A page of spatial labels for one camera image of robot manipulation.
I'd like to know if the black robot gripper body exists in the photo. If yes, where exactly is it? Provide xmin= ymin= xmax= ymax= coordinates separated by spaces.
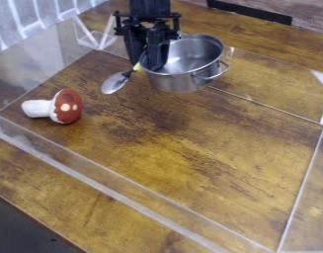
xmin=113 ymin=0 xmax=181 ymax=37

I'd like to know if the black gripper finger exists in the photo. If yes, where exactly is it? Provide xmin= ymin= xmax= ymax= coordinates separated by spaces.
xmin=125 ymin=28 xmax=148 ymax=64
xmin=148 ymin=29 xmax=170 ymax=70

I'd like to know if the small stainless steel pot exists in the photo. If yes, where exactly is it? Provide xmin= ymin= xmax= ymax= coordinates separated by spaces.
xmin=141 ymin=34 xmax=230 ymax=93

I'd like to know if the green handled metal spoon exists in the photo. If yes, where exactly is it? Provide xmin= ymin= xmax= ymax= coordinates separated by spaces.
xmin=101 ymin=63 xmax=142 ymax=95

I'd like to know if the red and white toy mushroom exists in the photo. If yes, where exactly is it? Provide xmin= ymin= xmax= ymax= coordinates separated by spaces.
xmin=22 ymin=88 xmax=83 ymax=125

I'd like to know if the black bar on table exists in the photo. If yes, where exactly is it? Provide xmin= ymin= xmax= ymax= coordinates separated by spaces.
xmin=206 ymin=0 xmax=293 ymax=26

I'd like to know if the clear acrylic enclosure wall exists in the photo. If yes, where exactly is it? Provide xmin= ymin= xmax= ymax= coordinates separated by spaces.
xmin=0 ymin=0 xmax=323 ymax=253

